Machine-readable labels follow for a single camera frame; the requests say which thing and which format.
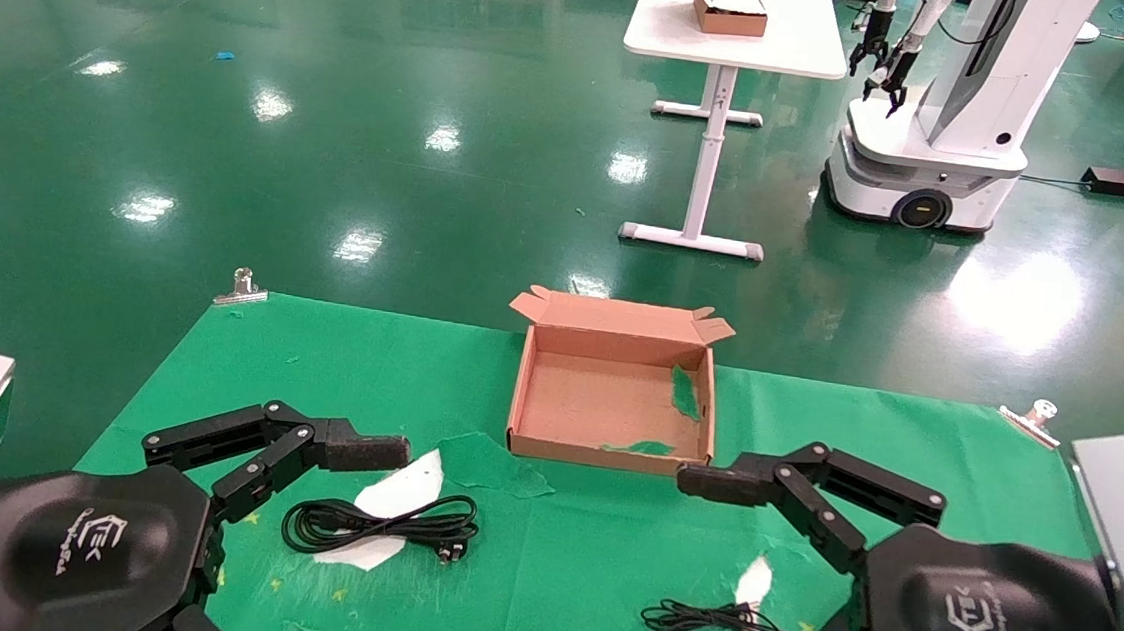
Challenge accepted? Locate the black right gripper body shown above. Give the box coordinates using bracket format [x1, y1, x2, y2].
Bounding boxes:
[858, 520, 1124, 631]

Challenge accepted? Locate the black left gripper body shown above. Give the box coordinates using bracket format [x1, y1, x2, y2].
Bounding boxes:
[0, 454, 215, 631]

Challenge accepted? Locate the black power cable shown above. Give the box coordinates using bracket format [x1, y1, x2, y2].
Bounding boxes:
[280, 480, 483, 568]

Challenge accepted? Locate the open brown cardboard box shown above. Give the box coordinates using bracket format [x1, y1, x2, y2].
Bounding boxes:
[496, 284, 740, 482]

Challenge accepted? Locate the small brown cardboard box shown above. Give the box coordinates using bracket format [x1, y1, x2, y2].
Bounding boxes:
[667, 0, 770, 40]

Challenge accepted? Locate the green table cloth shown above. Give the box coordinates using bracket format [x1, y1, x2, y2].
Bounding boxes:
[61, 276, 1111, 631]

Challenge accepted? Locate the metal table clamp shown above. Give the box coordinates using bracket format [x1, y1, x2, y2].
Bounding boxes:
[213, 265, 271, 310]
[996, 395, 1065, 451]

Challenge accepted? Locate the white wheeled robot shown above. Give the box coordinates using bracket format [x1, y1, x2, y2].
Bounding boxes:
[818, 0, 1104, 243]

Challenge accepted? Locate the small black robot gripper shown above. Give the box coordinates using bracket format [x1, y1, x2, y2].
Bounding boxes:
[848, 5, 894, 80]
[862, 31, 923, 121]

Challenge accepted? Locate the white height-adjustable table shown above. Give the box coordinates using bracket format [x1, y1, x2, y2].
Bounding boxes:
[607, 0, 854, 269]

